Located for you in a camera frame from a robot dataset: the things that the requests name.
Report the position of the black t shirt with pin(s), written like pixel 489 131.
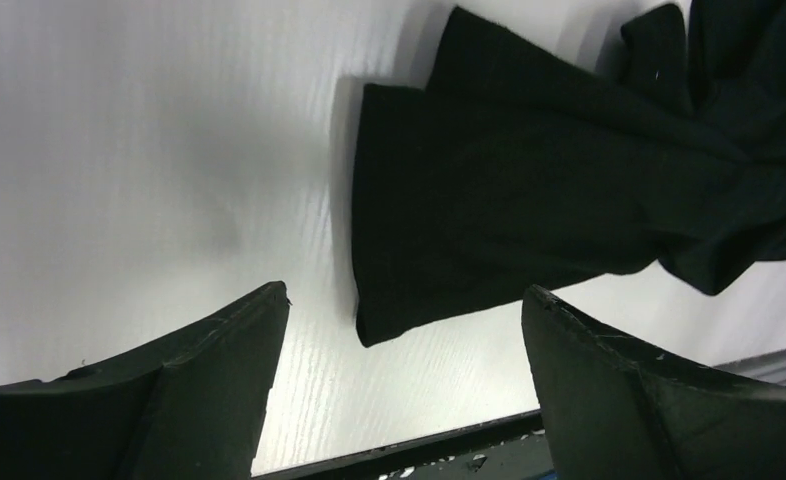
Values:
pixel 512 167

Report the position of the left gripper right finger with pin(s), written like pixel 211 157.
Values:
pixel 617 407

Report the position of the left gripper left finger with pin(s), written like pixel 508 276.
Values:
pixel 188 405

